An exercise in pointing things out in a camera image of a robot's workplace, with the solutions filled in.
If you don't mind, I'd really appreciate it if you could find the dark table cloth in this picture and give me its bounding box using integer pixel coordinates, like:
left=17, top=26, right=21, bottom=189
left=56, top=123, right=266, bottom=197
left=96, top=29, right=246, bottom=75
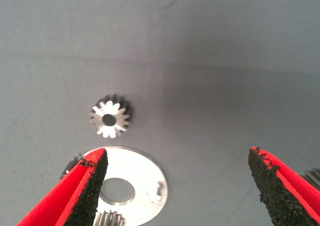
left=0, top=0, right=320, bottom=226

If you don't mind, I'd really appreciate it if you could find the large steel gear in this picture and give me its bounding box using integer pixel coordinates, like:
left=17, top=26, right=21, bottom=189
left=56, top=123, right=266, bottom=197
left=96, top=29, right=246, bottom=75
left=301, top=167, right=320, bottom=190

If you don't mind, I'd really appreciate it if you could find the small steel gear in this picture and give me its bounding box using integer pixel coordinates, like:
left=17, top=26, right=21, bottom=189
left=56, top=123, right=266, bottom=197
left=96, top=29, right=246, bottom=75
left=89, top=94, right=133, bottom=138
left=92, top=209, right=126, bottom=226

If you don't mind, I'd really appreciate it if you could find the round metal plate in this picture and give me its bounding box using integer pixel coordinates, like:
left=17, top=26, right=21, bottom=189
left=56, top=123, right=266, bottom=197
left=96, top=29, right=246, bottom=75
left=81, top=145, right=169, bottom=226

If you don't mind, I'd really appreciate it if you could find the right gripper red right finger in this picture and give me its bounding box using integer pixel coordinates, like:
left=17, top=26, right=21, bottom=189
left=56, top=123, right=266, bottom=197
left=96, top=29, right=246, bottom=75
left=247, top=146, right=320, bottom=226

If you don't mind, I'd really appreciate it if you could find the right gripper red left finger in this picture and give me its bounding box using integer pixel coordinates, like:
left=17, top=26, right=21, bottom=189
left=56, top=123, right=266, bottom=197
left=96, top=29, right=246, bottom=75
left=17, top=147, right=109, bottom=226

